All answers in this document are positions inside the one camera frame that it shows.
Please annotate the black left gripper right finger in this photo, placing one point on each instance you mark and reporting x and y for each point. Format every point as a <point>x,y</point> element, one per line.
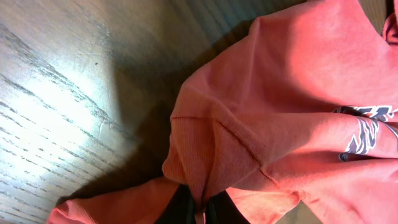
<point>220,209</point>

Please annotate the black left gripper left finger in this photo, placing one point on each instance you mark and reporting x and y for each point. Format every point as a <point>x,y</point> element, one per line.
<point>180,209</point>

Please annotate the red printed t-shirt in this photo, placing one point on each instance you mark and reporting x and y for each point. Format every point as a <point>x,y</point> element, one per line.
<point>302,110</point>

